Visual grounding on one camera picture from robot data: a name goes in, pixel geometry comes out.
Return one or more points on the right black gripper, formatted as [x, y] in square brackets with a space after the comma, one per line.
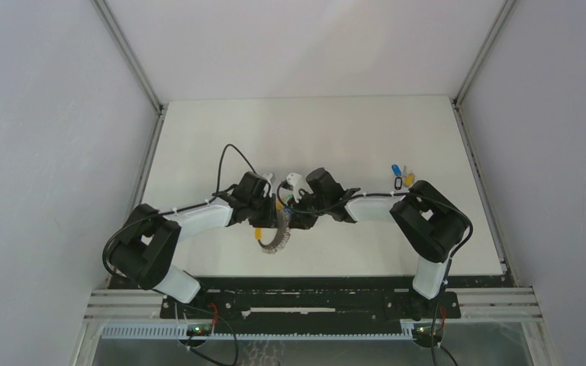
[301, 221]

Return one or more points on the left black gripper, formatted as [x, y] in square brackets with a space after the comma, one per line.
[270, 220]

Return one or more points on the metal keyring with small rings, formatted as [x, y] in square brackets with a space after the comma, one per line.
[273, 231]

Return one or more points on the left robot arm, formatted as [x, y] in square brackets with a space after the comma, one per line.
[142, 250]

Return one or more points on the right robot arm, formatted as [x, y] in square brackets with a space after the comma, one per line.
[434, 227]

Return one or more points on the black key tag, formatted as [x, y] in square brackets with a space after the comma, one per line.
[398, 183]

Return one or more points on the blue key tag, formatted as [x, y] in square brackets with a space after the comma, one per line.
[396, 170]

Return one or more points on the yellow key tag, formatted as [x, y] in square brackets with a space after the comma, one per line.
[408, 180]

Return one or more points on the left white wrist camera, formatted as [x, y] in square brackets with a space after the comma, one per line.
[269, 176]

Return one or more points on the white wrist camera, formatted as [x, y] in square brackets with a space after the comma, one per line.
[269, 176]
[294, 183]

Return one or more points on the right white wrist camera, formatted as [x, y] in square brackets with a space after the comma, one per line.
[294, 183]

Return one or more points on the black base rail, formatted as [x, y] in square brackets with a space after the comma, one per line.
[312, 306]

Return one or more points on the left aluminium frame post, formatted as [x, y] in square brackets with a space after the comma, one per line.
[117, 134]

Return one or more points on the aluminium frame post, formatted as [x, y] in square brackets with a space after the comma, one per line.
[502, 118]
[117, 134]

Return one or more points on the right aluminium frame post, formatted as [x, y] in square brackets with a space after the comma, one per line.
[502, 118]

